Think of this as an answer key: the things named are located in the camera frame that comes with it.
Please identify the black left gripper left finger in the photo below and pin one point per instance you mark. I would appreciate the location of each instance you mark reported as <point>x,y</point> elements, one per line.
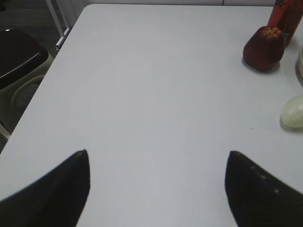
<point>57,199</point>

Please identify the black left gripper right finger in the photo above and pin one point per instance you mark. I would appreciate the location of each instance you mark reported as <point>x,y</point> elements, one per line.
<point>257,198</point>

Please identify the white egg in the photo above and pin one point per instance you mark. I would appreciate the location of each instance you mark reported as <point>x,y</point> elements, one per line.
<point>292,113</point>

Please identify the beige round plate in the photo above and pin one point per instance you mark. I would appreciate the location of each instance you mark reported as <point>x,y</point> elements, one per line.
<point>300,66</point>

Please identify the black office chair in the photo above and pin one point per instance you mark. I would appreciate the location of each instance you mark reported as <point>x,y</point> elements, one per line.
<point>23,62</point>

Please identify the dark red apple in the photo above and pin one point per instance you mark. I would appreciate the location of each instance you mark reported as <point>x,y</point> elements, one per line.
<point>264,49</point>

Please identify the red soda can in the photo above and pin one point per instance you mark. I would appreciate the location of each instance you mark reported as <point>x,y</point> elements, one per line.
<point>286,16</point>

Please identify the white metal frame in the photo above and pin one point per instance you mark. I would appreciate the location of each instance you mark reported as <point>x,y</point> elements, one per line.
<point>64,17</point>

